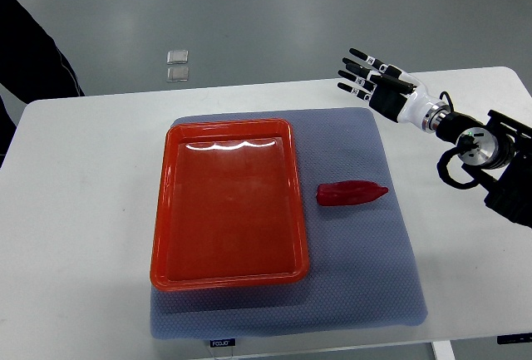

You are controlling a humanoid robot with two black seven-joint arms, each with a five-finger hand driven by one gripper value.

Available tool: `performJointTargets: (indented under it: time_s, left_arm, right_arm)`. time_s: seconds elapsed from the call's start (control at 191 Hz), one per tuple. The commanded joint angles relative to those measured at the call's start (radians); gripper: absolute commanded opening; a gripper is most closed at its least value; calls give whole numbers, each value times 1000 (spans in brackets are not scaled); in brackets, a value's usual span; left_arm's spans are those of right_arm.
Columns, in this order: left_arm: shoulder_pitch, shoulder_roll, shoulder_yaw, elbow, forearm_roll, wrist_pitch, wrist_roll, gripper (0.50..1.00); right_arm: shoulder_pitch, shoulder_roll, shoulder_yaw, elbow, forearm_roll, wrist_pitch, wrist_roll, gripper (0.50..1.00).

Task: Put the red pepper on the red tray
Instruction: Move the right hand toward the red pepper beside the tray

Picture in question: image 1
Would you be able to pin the white table leg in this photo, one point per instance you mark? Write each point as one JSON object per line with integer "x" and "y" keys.
{"x": 442, "y": 350}

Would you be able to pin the upper floor plate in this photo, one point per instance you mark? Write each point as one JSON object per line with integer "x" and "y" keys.
{"x": 177, "y": 57}

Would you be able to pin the blue-grey textured mat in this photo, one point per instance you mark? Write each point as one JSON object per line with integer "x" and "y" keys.
{"x": 362, "y": 268}

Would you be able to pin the black table label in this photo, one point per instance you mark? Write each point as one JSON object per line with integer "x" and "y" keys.
{"x": 222, "y": 343}

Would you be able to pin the red pepper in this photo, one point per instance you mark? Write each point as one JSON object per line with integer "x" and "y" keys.
{"x": 350, "y": 192}

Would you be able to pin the lower floor plate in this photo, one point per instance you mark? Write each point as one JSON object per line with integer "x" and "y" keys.
{"x": 175, "y": 74}

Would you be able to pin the person in black clothing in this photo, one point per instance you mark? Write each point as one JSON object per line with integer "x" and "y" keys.
{"x": 33, "y": 68}

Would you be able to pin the red plastic tray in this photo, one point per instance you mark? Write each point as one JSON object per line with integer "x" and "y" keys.
{"x": 230, "y": 210}

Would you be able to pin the floor plate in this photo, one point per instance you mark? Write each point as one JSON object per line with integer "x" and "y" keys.
{"x": 177, "y": 57}
{"x": 175, "y": 74}

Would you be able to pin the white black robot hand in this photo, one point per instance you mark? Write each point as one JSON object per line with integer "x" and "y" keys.
{"x": 398, "y": 95}

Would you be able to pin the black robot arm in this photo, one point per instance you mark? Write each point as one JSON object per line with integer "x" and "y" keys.
{"x": 495, "y": 155}

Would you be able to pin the black table control panel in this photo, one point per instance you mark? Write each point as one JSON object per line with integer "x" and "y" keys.
{"x": 514, "y": 338}

